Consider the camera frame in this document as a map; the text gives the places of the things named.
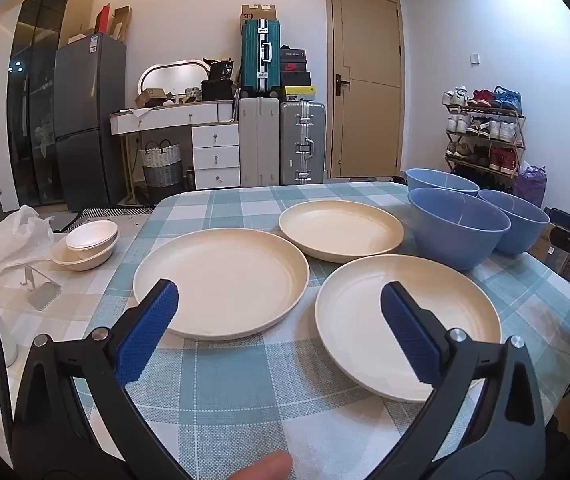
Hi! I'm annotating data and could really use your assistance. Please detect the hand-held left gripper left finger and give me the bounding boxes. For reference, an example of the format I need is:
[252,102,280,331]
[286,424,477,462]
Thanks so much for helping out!
[12,278,180,480]

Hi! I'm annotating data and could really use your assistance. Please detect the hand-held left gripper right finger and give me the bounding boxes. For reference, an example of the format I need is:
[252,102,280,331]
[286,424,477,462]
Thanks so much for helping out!
[381,281,546,480]

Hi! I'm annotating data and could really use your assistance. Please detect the blue bowl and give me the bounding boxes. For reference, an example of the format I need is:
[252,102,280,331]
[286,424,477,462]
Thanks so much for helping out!
[406,168,480,198]
[478,190,551,255]
[408,187,512,271]

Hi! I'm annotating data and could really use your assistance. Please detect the cream round plate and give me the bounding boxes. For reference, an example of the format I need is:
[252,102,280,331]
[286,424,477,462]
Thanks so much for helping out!
[278,200,405,264]
[133,228,311,342]
[315,254,503,403]

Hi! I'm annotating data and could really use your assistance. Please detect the person's left hand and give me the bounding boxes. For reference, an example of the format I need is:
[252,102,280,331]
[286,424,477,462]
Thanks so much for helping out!
[217,450,293,480]

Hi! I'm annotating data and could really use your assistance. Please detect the purple bag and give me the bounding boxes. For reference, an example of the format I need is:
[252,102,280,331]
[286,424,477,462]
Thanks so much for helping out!
[514,164,547,208]

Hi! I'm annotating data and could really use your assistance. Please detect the beige checked tablecloth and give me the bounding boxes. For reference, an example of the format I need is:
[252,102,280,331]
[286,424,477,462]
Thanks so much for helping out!
[0,220,153,461]

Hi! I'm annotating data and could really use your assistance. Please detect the wooden shoe rack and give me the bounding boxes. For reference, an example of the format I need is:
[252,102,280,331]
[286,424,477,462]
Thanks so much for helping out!
[444,87,527,181]

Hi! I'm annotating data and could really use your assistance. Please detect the large cream bowl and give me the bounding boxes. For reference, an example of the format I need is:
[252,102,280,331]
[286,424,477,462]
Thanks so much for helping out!
[51,232,120,273]

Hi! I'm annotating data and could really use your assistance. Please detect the small white bowl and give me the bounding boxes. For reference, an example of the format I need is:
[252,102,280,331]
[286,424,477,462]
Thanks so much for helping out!
[66,220,118,252]

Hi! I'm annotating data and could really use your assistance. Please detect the rows of assorted shoes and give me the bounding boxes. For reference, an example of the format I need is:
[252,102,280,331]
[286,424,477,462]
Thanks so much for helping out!
[442,85,523,173]

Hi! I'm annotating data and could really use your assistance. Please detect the teal checked tablecloth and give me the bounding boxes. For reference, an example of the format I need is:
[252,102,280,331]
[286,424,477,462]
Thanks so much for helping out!
[72,180,570,480]

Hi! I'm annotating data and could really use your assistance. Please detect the woven grey white basket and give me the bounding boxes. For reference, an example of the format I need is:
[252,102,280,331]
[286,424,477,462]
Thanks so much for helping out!
[141,140,184,203]

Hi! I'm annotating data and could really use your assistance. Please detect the white plastic bag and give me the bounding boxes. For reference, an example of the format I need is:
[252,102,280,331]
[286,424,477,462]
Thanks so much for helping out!
[0,205,56,276]

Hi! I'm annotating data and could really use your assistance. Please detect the white vanity desk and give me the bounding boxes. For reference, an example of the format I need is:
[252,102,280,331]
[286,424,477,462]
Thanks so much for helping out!
[110,101,242,191]

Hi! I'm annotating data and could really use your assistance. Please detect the grey refrigerator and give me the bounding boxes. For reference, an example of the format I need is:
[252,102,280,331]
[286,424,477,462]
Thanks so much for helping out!
[54,34,128,212]

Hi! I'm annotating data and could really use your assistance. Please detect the beige suitcase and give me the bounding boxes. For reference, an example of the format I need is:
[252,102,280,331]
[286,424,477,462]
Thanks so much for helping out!
[238,97,281,188]

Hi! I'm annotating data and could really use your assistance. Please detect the silver suitcase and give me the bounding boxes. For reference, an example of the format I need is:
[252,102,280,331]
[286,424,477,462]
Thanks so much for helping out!
[280,101,327,186]

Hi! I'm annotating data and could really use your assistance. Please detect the tan wooden door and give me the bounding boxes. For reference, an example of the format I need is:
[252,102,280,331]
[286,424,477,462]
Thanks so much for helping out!
[326,0,406,180]

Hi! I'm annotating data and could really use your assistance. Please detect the small open cardboard box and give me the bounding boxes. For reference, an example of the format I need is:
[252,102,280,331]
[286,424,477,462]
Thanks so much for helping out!
[136,87,167,109]

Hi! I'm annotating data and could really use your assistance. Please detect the black glass cabinet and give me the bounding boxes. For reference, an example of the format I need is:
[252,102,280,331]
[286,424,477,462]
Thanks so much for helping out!
[7,0,96,211]

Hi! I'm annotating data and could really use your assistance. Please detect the black bag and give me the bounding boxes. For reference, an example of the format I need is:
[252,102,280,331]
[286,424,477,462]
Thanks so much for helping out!
[201,59,238,102]

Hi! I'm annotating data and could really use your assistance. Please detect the oval vanity mirror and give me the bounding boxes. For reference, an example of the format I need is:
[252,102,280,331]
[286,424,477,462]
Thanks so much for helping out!
[139,60,209,106]

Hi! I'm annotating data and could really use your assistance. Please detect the yellow and black shoe box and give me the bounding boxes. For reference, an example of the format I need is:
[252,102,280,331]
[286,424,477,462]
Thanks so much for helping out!
[281,86,316,102]

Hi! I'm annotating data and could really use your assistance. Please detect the teal suitcase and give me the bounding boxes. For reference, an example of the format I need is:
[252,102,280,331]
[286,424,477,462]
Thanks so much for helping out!
[241,19,282,100]

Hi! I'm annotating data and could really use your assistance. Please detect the cardboard boxes beside red box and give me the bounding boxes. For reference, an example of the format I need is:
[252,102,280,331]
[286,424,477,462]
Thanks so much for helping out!
[67,4,133,47]

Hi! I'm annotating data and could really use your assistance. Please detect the tall cardboard box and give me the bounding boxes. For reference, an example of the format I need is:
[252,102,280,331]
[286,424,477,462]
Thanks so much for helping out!
[240,4,278,23]

